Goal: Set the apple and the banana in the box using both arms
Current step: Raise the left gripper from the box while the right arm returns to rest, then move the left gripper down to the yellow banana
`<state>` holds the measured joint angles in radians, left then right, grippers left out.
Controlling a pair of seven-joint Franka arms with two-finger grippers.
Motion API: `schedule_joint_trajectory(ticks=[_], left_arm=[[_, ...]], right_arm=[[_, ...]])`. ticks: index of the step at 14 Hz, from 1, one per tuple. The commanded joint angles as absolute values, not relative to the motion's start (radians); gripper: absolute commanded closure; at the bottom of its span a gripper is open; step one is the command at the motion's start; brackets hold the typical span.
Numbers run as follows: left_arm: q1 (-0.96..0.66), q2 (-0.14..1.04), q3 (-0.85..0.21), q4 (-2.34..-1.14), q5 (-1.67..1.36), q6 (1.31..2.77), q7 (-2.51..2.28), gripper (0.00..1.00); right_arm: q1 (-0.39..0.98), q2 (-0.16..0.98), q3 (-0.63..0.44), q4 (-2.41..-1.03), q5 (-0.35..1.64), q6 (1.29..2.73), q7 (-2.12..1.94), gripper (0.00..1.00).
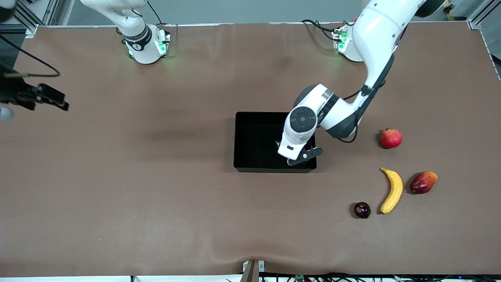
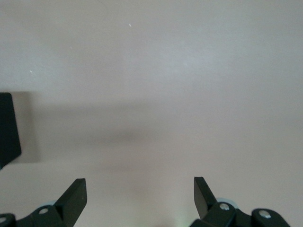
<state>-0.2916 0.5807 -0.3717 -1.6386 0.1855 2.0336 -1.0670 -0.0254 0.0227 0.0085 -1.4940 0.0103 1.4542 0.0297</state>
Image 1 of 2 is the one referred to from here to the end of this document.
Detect dark purple plum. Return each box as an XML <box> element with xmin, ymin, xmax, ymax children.
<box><xmin>354</xmin><ymin>202</ymin><xmax>371</xmax><ymax>219</ymax></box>

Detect red pomegranate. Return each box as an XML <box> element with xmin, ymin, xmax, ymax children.
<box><xmin>381</xmin><ymin>128</ymin><xmax>403</xmax><ymax>149</ymax></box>

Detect yellow banana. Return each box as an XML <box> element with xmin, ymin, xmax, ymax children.
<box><xmin>379</xmin><ymin>168</ymin><xmax>404</xmax><ymax>215</ymax></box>

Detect black plastic box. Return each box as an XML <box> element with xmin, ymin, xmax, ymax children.
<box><xmin>234</xmin><ymin>112</ymin><xmax>317</xmax><ymax>173</ymax></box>

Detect black right base cable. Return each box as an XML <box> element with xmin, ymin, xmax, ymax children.
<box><xmin>146</xmin><ymin>0</ymin><xmax>173</xmax><ymax>30</ymax></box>

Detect black left base cables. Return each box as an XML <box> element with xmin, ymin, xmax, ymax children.
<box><xmin>301</xmin><ymin>19</ymin><xmax>345</xmax><ymax>42</ymax></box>

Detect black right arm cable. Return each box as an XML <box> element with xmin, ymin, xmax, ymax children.
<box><xmin>0</xmin><ymin>34</ymin><xmax>61</xmax><ymax>78</ymax></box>

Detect red yellow mango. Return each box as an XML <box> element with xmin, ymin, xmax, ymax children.
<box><xmin>410</xmin><ymin>171</ymin><xmax>438</xmax><ymax>195</ymax></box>

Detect aluminium frame profile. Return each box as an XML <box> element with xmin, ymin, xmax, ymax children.
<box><xmin>466</xmin><ymin>0</ymin><xmax>501</xmax><ymax>30</ymax></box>
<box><xmin>12</xmin><ymin>0</ymin><xmax>59</xmax><ymax>36</ymax></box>

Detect grey table edge bracket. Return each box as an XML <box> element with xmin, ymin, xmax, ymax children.
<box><xmin>243</xmin><ymin>260</ymin><xmax>265</xmax><ymax>282</ymax></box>

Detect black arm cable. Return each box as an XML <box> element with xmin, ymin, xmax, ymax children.
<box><xmin>337</xmin><ymin>82</ymin><xmax>386</xmax><ymax>143</ymax></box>
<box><xmin>0</xmin><ymin>34</ymin><xmax>61</xmax><ymax>78</ymax></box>

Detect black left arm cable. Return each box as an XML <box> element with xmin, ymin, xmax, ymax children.
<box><xmin>337</xmin><ymin>82</ymin><xmax>386</xmax><ymax>143</ymax></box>

